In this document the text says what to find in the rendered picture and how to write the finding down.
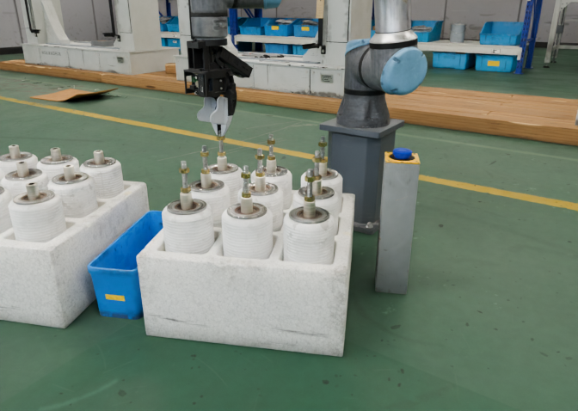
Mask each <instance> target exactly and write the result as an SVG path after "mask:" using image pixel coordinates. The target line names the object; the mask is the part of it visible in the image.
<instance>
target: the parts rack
mask: <svg viewBox="0 0 578 411"><path fill-rule="evenodd" d="M533 3H534V15H533V24H532V32H531V38H530V39H527V38H528V33H529V27H530V22H531V17H532V8H533ZM542 3H543V0H537V3H536V0H527V5H526V14H525V20H524V25H523V30H522V35H521V41H520V44H519V45H517V46H496V45H480V43H479V42H480V41H472V40H464V43H449V42H450V41H449V40H436V41H432V42H418V49H420V50H421V51H434V52H467V53H485V54H502V55H518V57H517V60H518V61H517V67H516V72H513V74H524V71H523V72H522V67H523V63H524V57H525V52H526V51H527V58H526V67H525V66H524V67H523V68H527V69H532V68H533V67H531V66H532V57H533V52H534V47H535V42H536V37H537V32H538V24H539V18H540V13H541V9H542ZM166 9H167V16H171V8H170V0H166ZM244 10H245V12H246V13H247V15H248V16H249V18H257V17H262V9H255V16H253V14H252V13H251V11H250V10H249V9H244ZM247 10H248V11H247ZM250 15H251V16H252V17H251V16H250ZM229 16H230V34H228V35H229V37H230V39H231V42H232V44H233V45H234V47H235V48H236V49H237V51H238V52H239V49H238V41H247V42H255V50H254V51H253V52H265V51H264V50H263V48H262V43H280V44H297V45H303V44H310V43H312V42H313V40H314V39H315V38H305V37H295V36H289V37H282V36H266V35H244V34H239V33H238V32H240V30H238V24H237V9H229ZM161 38H177V39H180V33H179V32H169V31H168V32H161ZM528 41H530V43H527V42H528ZM521 72H522V73H521Z"/></svg>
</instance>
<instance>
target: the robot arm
mask: <svg viewBox="0 0 578 411"><path fill-rule="evenodd" d="M280 3H281V0H190V6H191V16H192V17H191V22H192V36H193V37H195V39H194V40H190V41H187V49H188V69H186V70H183V71H184V83H185V94H190V93H195V94H196V95H198V96H200V97H205V98H204V107H203V108H202V109H201V110H200V111H199V112H198V113H197V118H198V120H200V121H206V122H211V123H212V126H213V129H214V131H215V132H216V134H217V135H218V131H219V130H221V136H224V135H225V133H226V132H227V130H228V128H229V125H230V123H231V120H232V115H233V114H234V112H235V108H236V104H237V91H236V84H235V83H234V77H233V76H234V75H235V76H236V77H241V78H245V77H248V78H249V77H250V74H251V72H252V70H253V68H252V67H251V66H249V65H248V64H247V63H245V62H244V61H242V60H241V59H240V58H238V57H237V56H235V55H234V54H233V53H231V52H229V51H228V50H227V49H225V48H224V47H222V46H226V45H228V40H227V39H226V38H225V37H227V36H228V21H227V17H225V16H227V9H274V8H277V7H278V6H279V5H280ZM374 16H375V34H374V35H373V36H372V38H371V39H359V40H350V41H349V42H348V43H347V45H346V52H345V74H344V95H343V98H342V100H341V105H340V107H339V109H338V112H337V115H336V122H337V123H338V124H340V125H342V126H349V127H355V128H378V127H383V126H387V125H389V124H390V114H389V110H388V107H387V103H386V99H385V93H387V94H389V95H407V94H409V93H411V92H413V91H414V90H416V89H417V88H418V86H419V85H420V84H421V83H422V81H423V80H424V78H425V76H426V73H427V59H426V56H425V55H424V54H423V53H422V51H421V50H420V49H418V38H417V35H416V34H415V33H414V32H413V31H412V30H411V0H374ZM187 76H191V79H192V85H189V86H190V88H187ZM220 95H223V96H224V97H223V96H220Z"/></svg>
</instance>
